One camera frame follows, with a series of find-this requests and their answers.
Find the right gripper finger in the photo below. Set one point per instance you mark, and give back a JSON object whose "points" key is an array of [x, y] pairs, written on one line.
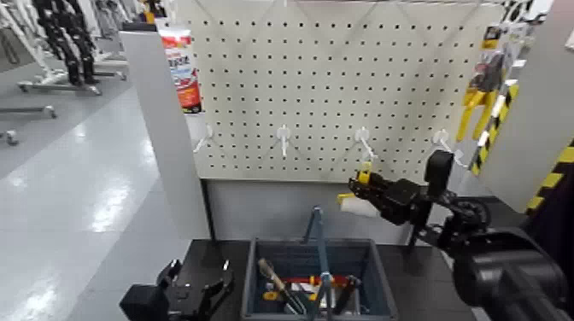
{"points": [[367, 193], [374, 179]]}

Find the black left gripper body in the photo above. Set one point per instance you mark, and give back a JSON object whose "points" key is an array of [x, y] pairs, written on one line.
{"points": [[190, 307]]}

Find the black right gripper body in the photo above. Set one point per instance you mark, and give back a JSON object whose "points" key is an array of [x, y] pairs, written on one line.
{"points": [[401, 201]]}

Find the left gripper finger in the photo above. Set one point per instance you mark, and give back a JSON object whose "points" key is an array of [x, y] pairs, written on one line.
{"points": [[169, 274], [224, 291]]}

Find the yellow paint roller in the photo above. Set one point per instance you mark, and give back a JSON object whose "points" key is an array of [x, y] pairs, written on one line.
{"points": [[354, 207]]}

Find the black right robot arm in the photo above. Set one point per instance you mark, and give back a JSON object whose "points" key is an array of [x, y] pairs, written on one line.
{"points": [[506, 269]]}

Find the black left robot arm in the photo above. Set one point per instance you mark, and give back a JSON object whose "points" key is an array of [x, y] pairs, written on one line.
{"points": [[141, 307]]}

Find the blue-grey plastic crate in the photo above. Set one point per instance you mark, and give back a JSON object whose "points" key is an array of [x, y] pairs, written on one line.
{"points": [[293, 260]]}

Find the white pegboard hook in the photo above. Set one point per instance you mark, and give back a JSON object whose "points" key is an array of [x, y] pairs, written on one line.
{"points": [[202, 140], [283, 134], [441, 138], [362, 135]]}

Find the small yellow blue tool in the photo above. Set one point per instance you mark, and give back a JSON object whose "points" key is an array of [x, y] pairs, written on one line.
{"points": [[271, 296]]}

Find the grey stand back panel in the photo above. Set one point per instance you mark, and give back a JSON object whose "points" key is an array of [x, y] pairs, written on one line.
{"points": [[269, 210]]}

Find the white perforated pegboard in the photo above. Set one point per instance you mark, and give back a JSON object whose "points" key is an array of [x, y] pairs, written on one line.
{"points": [[314, 67]]}

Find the grey partition panel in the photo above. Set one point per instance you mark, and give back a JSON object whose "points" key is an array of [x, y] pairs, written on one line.
{"points": [[166, 134]]}

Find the black bulky object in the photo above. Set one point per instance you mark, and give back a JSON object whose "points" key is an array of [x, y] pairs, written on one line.
{"points": [[556, 210]]}

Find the grey panel with hazard stripes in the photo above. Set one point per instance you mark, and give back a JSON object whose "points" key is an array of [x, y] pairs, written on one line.
{"points": [[533, 103]]}

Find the red white sealant tube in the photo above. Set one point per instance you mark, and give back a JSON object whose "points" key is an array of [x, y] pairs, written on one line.
{"points": [[183, 67]]}

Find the grey stand leg with caster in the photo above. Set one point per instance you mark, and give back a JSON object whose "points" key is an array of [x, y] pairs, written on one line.
{"points": [[31, 110]]}

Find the white black packaged item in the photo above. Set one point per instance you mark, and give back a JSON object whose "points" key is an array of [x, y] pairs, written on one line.
{"points": [[522, 18]]}

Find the black humanoid robot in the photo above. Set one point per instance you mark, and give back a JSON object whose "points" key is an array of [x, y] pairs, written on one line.
{"points": [[67, 40]]}

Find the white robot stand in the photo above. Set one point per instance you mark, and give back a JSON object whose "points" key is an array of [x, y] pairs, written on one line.
{"points": [[31, 49]]}

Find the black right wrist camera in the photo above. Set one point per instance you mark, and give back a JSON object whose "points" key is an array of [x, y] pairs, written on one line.
{"points": [[439, 170]]}

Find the black shelf base plate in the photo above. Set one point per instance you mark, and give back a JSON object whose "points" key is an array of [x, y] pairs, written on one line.
{"points": [[502, 208]]}

